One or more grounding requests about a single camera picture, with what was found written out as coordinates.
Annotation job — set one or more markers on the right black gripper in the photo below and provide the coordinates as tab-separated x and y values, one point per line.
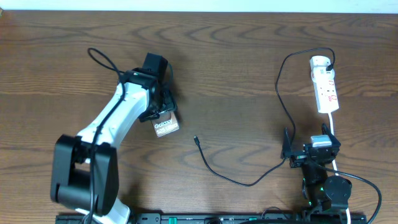
286	149

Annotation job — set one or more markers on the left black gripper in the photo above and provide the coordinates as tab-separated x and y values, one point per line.
166	106

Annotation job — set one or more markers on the bronze Galaxy smartphone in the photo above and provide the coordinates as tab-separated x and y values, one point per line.
165	124

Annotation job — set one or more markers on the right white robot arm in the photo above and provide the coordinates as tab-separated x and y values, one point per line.
326	194

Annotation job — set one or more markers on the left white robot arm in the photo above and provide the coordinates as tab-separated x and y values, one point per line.
85	174

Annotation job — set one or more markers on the white power strip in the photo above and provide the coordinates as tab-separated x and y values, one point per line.
324	84

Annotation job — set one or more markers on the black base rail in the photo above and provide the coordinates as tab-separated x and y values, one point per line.
270	217

